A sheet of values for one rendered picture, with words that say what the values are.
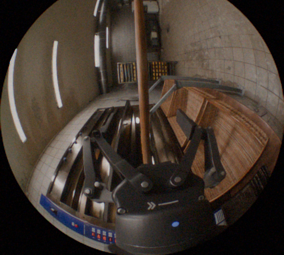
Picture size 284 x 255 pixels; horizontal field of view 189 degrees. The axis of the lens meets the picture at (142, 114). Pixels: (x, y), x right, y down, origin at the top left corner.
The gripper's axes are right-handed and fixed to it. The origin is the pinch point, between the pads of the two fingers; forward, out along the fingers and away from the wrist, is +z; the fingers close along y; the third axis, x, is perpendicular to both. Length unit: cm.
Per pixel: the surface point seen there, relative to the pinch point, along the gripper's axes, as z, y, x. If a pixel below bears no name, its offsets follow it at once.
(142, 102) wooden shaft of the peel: 10.1, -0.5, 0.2
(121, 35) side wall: 504, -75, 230
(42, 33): 61, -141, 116
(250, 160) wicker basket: -13, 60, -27
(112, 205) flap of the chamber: -8, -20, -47
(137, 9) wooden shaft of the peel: 10.2, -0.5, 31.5
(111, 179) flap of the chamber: 9.0, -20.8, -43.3
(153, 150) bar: 11.1, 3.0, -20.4
